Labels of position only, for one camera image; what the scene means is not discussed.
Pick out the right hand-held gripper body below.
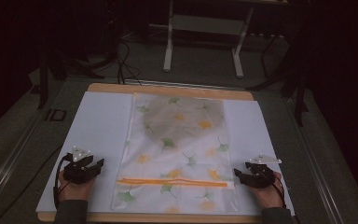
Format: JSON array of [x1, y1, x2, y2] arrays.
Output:
[[244, 153, 282, 189]]

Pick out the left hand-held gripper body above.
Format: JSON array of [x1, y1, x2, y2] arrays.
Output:
[[63, 146, 94, 185]]

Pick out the white leaf-print mesh laundry bag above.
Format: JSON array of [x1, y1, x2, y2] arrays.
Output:
[[111, 92, 240, 216]]

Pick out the person's right hand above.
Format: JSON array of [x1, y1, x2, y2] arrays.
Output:
[[250, 172, 283, 209]]

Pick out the white table mat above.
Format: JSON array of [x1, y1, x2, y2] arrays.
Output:
[[36, 91, 296, 217]]

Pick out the grey cloth inside laundry bag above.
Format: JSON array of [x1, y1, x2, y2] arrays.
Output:
[[143, 96, 226, 145]]

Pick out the white metal stand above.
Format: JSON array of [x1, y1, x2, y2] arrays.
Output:
[[162, 0, 255, 79]]

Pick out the right hand-held gripper black cable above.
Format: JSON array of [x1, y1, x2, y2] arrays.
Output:
[[273, 174, 289, 209]]

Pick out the hand-held gripper black cable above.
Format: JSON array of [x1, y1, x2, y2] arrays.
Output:
[[273, 174, 289, 209], [53, 153, 74, 209]]

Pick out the left hand-held gripper black cable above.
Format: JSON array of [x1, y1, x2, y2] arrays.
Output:
[[53, 153, 74, 209]]

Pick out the black floor cables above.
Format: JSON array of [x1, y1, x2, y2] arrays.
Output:
[[115, 40, 144, 87]]

